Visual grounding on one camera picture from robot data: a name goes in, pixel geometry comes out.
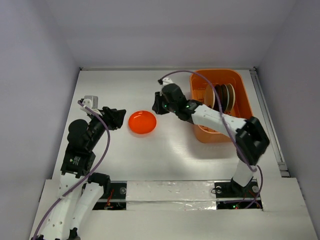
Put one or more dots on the cream white plate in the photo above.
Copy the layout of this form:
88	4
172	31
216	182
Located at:
209	97

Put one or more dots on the orange plastic dish rack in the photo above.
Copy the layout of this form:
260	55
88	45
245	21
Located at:
241	109

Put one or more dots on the blue patterned plate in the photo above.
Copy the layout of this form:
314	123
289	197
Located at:
227	108

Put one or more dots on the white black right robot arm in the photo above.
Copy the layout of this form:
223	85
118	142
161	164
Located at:
247	135

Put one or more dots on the dark brown plate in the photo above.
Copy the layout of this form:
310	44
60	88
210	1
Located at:
223	95

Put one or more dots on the orange plastic plate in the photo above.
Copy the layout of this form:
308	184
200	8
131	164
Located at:
142	122

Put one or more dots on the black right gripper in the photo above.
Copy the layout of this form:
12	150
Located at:
158	104

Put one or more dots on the silver tape covered board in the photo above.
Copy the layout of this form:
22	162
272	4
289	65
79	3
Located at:
170	196

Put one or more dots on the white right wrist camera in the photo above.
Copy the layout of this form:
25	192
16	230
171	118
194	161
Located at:
165	81

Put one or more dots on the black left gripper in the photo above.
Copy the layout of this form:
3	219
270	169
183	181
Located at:
113	117

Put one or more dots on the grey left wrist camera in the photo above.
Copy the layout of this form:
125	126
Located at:
90	101

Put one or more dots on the aluminium rail right side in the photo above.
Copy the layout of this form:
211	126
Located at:
284	171

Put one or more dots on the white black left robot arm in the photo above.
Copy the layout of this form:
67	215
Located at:
80	186

